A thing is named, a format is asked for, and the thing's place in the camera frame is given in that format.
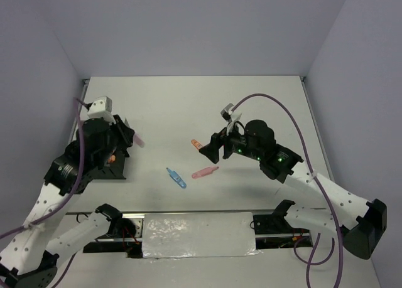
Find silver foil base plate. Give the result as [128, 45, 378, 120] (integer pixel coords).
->
[142, 212, 258, 259]

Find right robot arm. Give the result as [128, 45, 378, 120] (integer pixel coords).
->
[199, 120, 387, 260]

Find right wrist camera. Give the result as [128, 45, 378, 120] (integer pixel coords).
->
[220, 103, 242, 136]

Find blue highlighter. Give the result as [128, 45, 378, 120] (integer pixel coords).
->
[166, 168, 187, 189]

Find pink highlighter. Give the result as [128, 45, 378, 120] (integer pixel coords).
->
[192, 166, 219, 179]

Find orange highlighter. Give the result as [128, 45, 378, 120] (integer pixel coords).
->
[191, 139, 203, 150]

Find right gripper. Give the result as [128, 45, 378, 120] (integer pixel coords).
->
[198, 119, 262, 163]

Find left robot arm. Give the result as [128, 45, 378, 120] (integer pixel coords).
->
[1, 115, 136, 287]

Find black slotted container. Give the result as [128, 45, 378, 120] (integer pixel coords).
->
[92, 150, 130, 180]

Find purple highlighter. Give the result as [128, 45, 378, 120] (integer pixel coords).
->
[133, 134, 145, 148]

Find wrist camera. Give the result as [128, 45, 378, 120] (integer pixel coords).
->
[220, 103, 242, 136]
[87, 96, 114, 122]

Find black mounting rail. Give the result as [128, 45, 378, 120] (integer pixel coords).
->
[83, 213, 312, 259]

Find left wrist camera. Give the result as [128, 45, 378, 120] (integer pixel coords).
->
[87, 96, 114, 122]

